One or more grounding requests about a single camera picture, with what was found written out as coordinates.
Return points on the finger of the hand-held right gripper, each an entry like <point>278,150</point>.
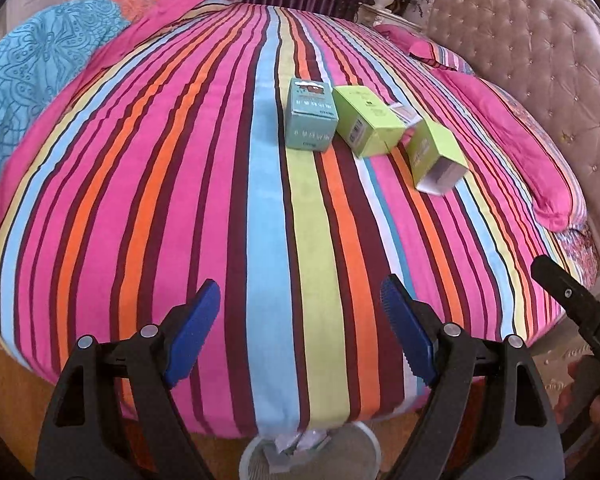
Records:
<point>567,292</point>

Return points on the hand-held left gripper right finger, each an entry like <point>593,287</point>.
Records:
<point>410,330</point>

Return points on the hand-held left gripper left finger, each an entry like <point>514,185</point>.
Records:
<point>192,330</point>

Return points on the white mesh waste basket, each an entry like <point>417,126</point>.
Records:
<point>360,460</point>

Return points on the green box sleeve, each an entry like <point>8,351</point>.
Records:
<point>430,150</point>

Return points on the lime green box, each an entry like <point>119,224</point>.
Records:
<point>365,117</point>

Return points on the teal box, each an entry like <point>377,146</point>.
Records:
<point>311,115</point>

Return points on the floral bed skirt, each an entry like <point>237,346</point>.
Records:
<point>582,255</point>

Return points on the striped bed sheet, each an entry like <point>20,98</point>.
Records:
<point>205,210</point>

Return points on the large pink pillow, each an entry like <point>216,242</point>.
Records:
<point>520,145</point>

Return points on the tufted beige headboard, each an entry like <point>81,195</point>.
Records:
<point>545,45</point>

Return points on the small pink pillow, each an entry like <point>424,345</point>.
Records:
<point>425,47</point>

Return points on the blue patterned blanket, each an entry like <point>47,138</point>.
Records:
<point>35,60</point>

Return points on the white nightstand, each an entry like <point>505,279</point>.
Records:
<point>390,17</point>

